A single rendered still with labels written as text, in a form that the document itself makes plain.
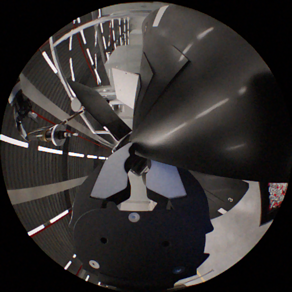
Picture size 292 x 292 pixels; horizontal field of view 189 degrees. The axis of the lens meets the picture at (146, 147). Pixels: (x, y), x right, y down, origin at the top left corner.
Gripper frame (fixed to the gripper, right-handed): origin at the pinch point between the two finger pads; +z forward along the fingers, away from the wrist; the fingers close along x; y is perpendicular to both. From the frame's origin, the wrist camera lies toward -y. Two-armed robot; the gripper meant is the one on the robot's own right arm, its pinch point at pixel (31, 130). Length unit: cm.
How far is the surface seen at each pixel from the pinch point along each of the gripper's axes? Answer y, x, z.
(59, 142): 21.1, -2.2, 5.6
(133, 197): 10, 21, 765
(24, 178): -435, -69, 179
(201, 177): 62, -10, 6
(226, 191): 68, -15, 4
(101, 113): 33.9, 9.6, 5.6
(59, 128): 21.1, 1.6, 3.0
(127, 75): 39, 35, 1
